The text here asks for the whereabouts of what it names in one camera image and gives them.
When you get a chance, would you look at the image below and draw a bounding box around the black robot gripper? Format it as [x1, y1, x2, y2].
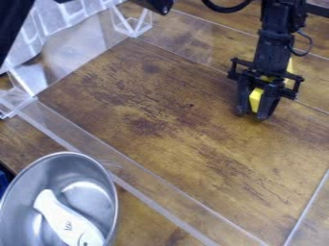
[227, 31, 303, 120]

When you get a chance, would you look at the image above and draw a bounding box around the yellow butter block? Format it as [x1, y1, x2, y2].
[248, 59, 294, 112]

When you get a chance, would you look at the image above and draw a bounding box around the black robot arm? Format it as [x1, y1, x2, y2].
[0, 0, 329, 120]

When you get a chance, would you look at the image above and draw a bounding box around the clear acrylic barrier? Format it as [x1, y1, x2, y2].
[0, 0, 329, 246]

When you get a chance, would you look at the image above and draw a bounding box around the silver metal bowl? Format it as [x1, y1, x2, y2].
[0, 152, 117, 246]

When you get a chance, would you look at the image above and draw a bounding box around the grey brick pattern cloth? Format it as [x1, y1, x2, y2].
[0, 0, 125, 74]

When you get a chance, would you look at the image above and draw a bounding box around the white wooden fish toy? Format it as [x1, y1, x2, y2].
[33, 189, 105, 246]

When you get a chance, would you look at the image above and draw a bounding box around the blue object at edge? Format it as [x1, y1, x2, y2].
[0, 170, 7, 198]

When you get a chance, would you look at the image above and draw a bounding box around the black cable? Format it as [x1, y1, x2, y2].
[200, 0, 314, 58]

